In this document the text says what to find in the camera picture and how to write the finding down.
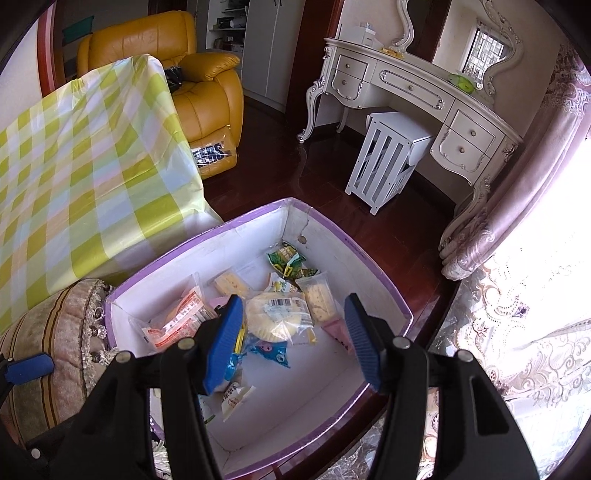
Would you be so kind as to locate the white ornate vanity dresser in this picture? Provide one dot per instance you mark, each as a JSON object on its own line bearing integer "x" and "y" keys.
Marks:
{"x": 415, "y": 87}

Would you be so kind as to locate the pink patterned curtain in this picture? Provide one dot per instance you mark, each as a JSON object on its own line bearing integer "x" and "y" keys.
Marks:
{"x": 508, "y": 207}

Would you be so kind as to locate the blue clear cartoon packet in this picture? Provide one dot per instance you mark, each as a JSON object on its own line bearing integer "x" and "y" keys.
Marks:
{"x": 268, "y": 351}

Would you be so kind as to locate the white biscuit packet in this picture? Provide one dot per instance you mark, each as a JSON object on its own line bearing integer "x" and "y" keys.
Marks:
{"x": 233, "y": 397}

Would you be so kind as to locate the pink chocolate packet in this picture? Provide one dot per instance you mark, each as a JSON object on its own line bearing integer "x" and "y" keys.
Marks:
{"x": 339, "y": 332}

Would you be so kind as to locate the white wardrobe cabinet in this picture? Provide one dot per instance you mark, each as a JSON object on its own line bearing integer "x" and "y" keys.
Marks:
{"x": 263, "y": 46}

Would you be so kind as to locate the green checkered tablecloth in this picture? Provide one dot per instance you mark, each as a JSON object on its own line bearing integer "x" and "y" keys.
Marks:
{"x": 92, "y": 161}

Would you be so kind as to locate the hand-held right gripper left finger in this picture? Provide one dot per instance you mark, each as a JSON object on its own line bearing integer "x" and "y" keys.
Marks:
{"x": 226, "y": 341}

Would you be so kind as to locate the blue white printed bag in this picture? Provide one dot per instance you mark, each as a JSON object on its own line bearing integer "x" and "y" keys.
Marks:
{"x": 210, "y": 151}

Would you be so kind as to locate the black cloth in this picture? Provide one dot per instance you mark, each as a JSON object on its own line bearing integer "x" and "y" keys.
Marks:
{"x": 173, "y": 76}

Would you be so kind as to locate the yellow leather armchair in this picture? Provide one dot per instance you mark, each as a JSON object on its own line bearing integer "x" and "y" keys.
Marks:
{"x": 207, "y": 92}

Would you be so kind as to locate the small green item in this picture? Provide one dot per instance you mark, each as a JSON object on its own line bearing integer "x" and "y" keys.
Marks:
{"x": 461, "y": 82}

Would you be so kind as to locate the round bread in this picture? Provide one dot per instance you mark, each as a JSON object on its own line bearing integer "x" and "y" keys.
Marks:
{"x": 274, "y": 316}

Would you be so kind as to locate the purple-rimmed white box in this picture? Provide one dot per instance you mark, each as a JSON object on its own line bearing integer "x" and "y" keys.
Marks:
{"x": 295, "y": 415}

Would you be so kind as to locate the floral lace curtain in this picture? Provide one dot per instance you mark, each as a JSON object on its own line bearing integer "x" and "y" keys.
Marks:
{"x": 508, "y": 346}

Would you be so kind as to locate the striped fringed cushion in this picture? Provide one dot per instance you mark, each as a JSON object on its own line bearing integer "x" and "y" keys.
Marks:
{"x": 51, "y": 323}

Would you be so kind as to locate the small white box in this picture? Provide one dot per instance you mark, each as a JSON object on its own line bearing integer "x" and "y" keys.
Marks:
{"x": 362, "y": 34}

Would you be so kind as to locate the small yellow item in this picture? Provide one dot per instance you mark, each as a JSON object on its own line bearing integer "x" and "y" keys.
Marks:
{"x": 392, "y": 51}

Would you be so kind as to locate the white slatted stool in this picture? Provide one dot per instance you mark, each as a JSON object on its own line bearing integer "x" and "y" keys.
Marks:
{"x": 383, "y": 157}

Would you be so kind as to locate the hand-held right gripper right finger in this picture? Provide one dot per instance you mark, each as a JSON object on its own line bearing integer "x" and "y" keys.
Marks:
{"x": 364, "y": 346}

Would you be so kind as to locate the white green snack packet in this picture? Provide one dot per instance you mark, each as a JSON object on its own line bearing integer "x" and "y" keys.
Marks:
{"x": 282, "y": 285}

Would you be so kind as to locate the green yellow snack packet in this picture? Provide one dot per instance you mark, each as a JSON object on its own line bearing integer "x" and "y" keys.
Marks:
{"x": 300, "y": 272}
{"x": 281, "y": 256}

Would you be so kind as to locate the dark green sheet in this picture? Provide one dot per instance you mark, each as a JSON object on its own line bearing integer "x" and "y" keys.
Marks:
{"x": 78, "y": 27}

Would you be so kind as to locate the clear bag pale biscuits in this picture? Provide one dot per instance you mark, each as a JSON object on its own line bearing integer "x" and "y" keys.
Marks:
{"x": 231, "y": 282}
{"x": 318, "y": 297}

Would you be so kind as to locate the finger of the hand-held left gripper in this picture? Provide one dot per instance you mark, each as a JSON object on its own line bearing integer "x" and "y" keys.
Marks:
{"x": 30, "y": 369}
{"x": 39, "y": 461}

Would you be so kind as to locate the ornate white mirror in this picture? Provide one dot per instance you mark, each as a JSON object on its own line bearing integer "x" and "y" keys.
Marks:
{"x": 501, "y": 64}

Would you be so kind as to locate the orange white cracker packet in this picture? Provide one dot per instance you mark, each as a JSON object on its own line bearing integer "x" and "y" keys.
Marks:
{"x": 180, "y": 321}

